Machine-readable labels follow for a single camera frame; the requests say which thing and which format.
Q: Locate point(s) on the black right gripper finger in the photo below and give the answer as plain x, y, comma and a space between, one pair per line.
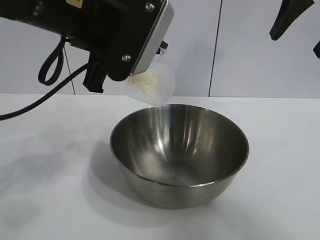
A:
290, 17
317, 48

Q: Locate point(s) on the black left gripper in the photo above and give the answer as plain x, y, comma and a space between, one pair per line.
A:
95, 30

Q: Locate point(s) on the clear plastic measuring cup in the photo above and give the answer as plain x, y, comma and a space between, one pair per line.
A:
162, 85

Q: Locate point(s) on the white rice grains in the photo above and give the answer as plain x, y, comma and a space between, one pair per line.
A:
145, 82

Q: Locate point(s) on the stainless steel mixing bowl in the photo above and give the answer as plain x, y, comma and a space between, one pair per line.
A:
180, 150

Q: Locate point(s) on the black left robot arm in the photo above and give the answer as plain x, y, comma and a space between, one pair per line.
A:
15, 12

